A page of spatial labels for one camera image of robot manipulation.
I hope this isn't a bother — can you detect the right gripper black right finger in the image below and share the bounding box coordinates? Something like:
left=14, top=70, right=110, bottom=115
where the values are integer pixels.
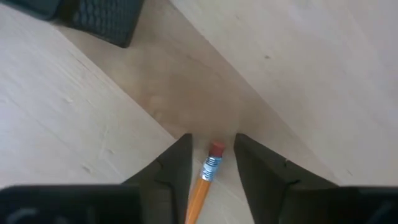
left=233, top=133, right=340, bottom=224

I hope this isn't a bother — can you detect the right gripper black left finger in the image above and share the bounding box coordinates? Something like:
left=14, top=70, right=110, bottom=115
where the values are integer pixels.
left=122, top=133, right=193, bottom=224

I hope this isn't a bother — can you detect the orange pencil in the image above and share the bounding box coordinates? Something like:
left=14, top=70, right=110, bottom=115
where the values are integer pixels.
left=184, top=141, right=226, bottom=224

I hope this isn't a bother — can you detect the black mesh desk organizer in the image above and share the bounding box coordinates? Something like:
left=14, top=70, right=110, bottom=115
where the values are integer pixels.
left=0, top=0, right=146, bottom=49

